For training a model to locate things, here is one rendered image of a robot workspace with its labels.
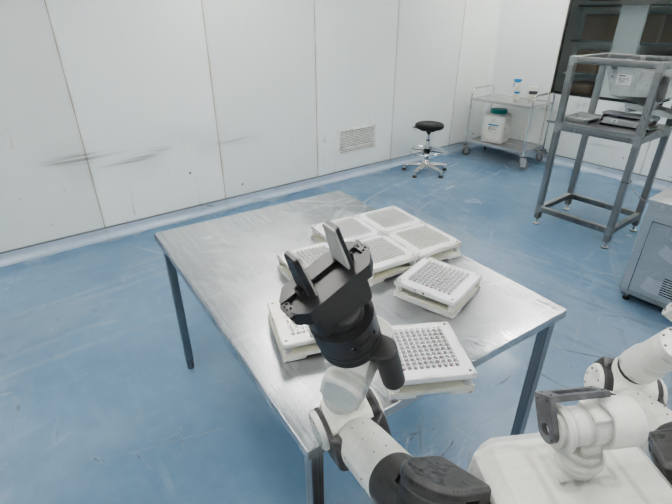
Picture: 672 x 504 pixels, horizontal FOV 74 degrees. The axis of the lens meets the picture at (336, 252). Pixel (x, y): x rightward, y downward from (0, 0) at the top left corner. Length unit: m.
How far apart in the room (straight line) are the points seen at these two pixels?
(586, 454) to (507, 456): 0.10
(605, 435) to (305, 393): 0.84
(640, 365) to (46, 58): 4.06
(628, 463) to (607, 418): 0.13
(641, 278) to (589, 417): 3.04
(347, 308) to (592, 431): 0.35
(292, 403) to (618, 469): 0.81
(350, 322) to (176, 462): 1.90
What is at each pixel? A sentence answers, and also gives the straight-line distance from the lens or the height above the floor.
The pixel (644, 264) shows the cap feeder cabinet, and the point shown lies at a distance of 3.66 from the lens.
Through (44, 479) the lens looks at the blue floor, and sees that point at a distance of 2.56.
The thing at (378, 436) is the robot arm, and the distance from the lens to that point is 0.81.
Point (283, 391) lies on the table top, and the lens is 1.35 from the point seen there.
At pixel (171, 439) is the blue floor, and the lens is 2.47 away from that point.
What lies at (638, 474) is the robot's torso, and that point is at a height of 1.25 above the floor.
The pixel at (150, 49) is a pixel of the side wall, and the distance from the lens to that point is 4.40.
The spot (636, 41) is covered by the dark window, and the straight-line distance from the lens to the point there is 6.52.
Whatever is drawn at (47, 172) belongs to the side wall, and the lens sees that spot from 4.36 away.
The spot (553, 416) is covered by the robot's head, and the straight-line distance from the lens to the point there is 0.67.
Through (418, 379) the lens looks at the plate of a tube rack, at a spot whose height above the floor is 0.93.
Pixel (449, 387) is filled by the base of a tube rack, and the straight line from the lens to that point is 1.36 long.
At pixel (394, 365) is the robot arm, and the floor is 1.39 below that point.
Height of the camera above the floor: 1.81
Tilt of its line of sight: 28 degrees down
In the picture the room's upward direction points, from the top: straight up
